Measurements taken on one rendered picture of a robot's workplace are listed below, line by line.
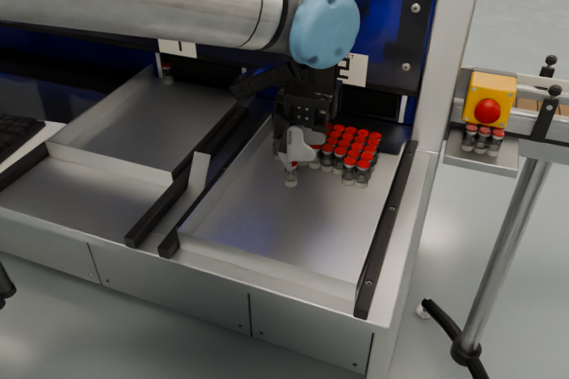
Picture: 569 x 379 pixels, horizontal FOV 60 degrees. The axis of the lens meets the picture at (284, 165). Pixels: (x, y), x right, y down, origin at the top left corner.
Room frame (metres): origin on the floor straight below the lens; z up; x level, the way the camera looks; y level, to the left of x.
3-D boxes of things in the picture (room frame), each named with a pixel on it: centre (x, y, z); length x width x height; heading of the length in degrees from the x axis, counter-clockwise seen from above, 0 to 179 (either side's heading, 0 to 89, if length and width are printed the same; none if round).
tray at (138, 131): (0.84, 0.25, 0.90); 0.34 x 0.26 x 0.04; 159
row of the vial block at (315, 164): (0.69, -0.06, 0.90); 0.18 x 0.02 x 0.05; 69
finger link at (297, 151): (0.62, -0.02, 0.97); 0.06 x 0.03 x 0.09; 69
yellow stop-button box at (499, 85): (0.74, -0.35, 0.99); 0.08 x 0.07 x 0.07; 159
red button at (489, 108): (0.69, -0.33, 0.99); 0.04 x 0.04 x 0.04; 69
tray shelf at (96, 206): (0.71, 0.11, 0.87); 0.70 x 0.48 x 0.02; 69
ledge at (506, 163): (0.77, -0.38, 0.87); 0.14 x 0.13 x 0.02; 159
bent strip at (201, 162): (0.59, 0.16, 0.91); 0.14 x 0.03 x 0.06; 159
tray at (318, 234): (0.61, -0.03, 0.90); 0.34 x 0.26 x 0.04; 159
